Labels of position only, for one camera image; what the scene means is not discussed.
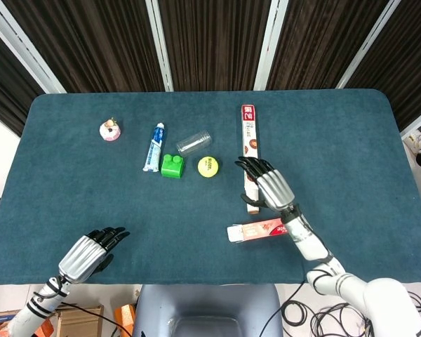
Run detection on clear plastic jar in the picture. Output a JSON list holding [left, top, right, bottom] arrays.
[[175, 129, 213, 157]]

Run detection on orange sponge block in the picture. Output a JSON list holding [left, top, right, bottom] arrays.
[[114, 304, 138, 337]]

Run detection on grey robot torso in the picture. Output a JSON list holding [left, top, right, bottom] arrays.
[[132, 283, 284, 337]]

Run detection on blue white toothpaste tube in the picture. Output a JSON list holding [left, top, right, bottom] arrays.
[[142, 122, 166, 173]]

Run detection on pink toy cake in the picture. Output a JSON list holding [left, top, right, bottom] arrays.
[[98, 117, 122, 143]]

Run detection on dark corrugated partition panel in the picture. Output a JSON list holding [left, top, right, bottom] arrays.
[[0, 20, 45, 138], [1, 0, 166, 94], [266, 0, 390, 91], [157, 0, 273, 92], [347, 0, 421, 131]]

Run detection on black floor cables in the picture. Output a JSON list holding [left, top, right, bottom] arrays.
[[259, 273, 421, 337]]

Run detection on long cling film box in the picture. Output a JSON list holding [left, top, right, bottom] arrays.
[[239, 103, 264, 192]]

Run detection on yellow tennis ball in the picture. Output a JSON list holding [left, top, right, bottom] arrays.
[[196, 155, 221, 178]]

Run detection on white partition post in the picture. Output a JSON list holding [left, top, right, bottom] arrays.
[[253, 0, 285, 91], [0, 0, 67, 95], [144, 0, 175, 93], [336, 0, 396, 89]]

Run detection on pink toothpaste box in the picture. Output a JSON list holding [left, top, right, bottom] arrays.
[[227, 217, 289, 243]]

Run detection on teal table cloth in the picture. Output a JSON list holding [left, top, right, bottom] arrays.
[[0, 88, 421, 286]]

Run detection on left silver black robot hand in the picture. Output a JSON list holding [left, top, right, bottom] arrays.
[[58, 226, 131, 284]]

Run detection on white equipment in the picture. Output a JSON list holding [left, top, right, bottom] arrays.
[[401, 121, 421, 157]]

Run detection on green building block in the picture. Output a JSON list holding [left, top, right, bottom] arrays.
[[160, 153, 186, 179]]

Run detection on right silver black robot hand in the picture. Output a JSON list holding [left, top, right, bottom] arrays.
[[234, 157, 296, 213]]

